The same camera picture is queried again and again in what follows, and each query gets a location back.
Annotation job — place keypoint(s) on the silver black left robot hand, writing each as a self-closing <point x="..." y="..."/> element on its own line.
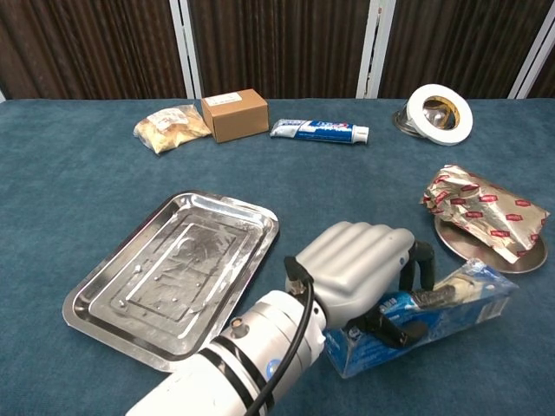
<point x="355" y="264"/>

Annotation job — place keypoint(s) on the yellow snack packet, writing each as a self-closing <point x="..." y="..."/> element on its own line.
<point x="169" y="130"/>

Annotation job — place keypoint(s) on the teal tablecloth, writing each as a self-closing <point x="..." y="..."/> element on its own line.
<point x="338" y="182"/>

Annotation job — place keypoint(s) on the white tape roll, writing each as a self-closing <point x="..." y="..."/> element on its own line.
<point x="415" y="108"/>

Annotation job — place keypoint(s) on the brown pleated curtain panel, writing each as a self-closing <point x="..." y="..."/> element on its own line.
<point x="277" y="43"/>
<point x="459" y="39"/>
<point x="86" y="43"/>

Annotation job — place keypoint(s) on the rectangular stainless steel tray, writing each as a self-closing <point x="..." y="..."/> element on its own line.
<point x="165" y="277"/>

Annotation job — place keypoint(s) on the blue cookie box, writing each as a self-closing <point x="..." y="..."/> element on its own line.
<point x="459" y="312"/>

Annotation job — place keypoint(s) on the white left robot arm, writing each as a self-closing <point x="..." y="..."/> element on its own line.
<point x="243" y="351"/>

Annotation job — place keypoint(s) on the brown cardboard box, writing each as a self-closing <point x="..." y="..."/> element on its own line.
<point x="236" y="119"/>

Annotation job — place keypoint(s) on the small round steel dish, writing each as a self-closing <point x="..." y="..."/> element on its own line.
<point x="401" y="122"/>

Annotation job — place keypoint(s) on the round stainless steel plate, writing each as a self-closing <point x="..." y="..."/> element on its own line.
<point x="464" y="247"/>

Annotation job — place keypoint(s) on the blue white toothpaste tube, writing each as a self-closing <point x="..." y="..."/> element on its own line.
<point x="321" y="131"/>

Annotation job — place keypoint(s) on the white partition frame post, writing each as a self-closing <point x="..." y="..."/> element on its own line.
<point x="186" y="47"/>
<point x="531" y="69"/>
<point x="375" y="47"/>

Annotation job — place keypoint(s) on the gold red snack bag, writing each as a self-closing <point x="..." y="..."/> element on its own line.
<point x="490" y="208"/>

